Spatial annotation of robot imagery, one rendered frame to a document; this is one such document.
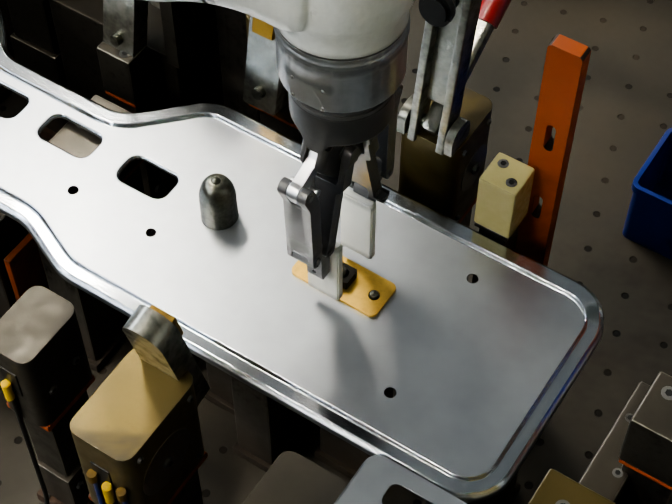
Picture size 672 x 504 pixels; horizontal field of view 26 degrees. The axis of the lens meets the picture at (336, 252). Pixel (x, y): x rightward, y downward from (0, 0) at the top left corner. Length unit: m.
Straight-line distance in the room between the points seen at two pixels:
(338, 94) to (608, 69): 0.87
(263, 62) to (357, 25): 0.41
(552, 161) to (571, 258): 0.42
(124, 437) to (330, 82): 0.31
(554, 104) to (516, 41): 0.66
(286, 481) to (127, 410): 0.14
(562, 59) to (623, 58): 0.70
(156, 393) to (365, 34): 0.34
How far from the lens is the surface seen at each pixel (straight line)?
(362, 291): 1.20
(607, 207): 1.66
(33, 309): 1.23
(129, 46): 1.39
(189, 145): 1.30
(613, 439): 1.15
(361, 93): 0.97
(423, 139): 1.24
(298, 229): 1.07
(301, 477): 1.14
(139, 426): 1.09
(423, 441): 1.13
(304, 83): 0.97
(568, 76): 1.12
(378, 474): 1.12
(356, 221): 1.17
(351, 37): 0.92
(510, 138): 1.71
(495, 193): 1.20
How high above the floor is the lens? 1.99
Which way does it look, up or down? 54 degrees down
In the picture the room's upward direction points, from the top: straight up
